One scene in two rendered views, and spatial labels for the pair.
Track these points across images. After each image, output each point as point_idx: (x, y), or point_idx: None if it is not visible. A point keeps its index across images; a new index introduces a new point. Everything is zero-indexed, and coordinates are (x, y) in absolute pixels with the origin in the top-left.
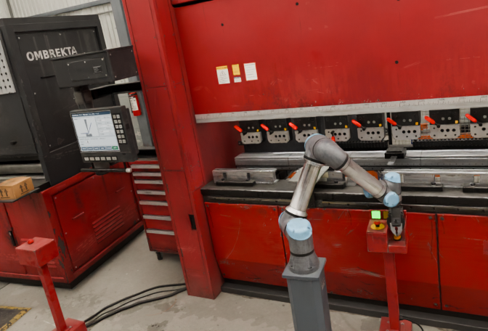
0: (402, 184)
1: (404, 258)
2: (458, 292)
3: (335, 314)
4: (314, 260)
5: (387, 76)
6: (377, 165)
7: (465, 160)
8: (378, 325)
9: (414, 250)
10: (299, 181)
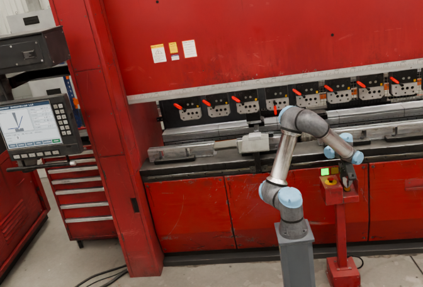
0: None
1: None
2: (383, 224)
3: (280, 264)
4: (305, 223)
5: (323, 48)
6: None
7: (375, 114)
8: (320, 265)
9: None
10: (279, 151)
